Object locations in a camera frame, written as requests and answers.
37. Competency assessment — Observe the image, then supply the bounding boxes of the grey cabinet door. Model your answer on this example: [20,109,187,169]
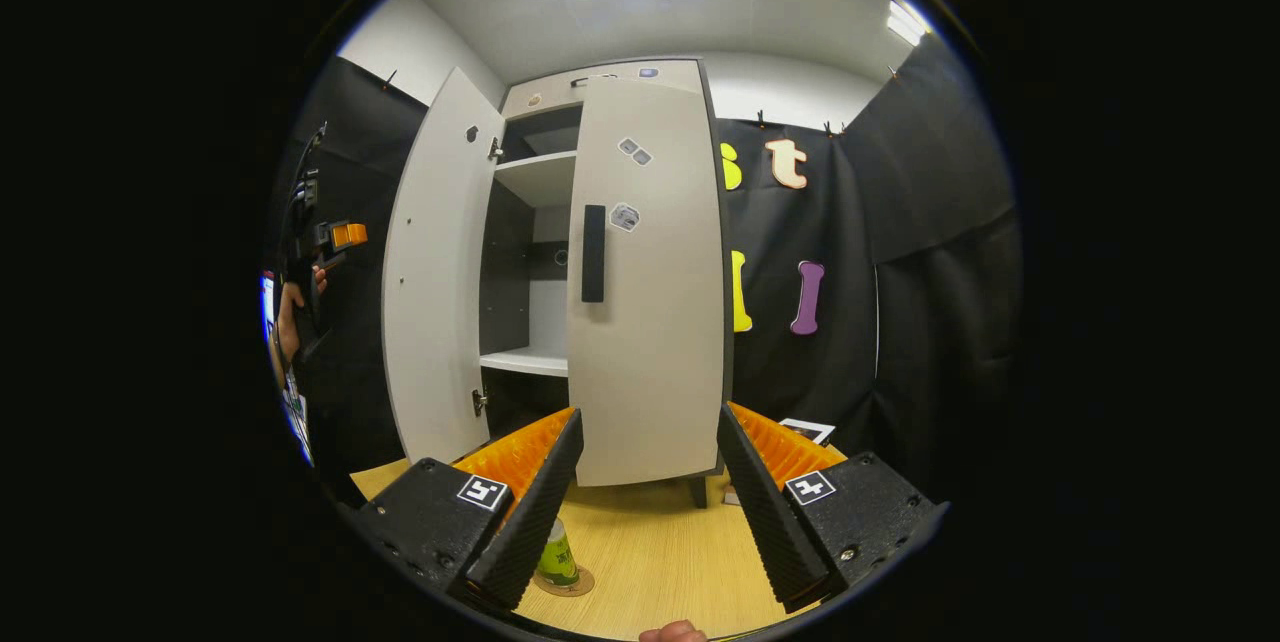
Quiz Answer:
[566,77,736,488]
[382,68,506,468]

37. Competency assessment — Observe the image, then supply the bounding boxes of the grey cabinet drawer front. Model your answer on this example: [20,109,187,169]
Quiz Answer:
[500,59,703,120]

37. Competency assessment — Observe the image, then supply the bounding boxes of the grey open cabinet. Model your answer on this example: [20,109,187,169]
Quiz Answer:
[478,57,736,510]

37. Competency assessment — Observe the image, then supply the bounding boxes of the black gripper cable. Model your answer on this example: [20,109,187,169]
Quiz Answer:
[288,122,329,223]

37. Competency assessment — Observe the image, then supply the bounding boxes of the small ceiling light panel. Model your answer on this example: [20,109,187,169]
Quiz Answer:
[887,0,931,48]

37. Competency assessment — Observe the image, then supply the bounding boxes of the round brown coaster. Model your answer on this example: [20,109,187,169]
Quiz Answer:
[532,565,597,599]

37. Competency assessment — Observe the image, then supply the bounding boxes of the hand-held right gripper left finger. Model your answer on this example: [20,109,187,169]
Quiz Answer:
[355,409,587,615]

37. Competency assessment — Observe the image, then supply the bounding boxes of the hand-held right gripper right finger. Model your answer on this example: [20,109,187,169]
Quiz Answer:
[716,402,949,615]

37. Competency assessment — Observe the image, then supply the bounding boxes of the green label plastic bottle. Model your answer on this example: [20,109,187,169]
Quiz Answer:
[536,518,582,588]

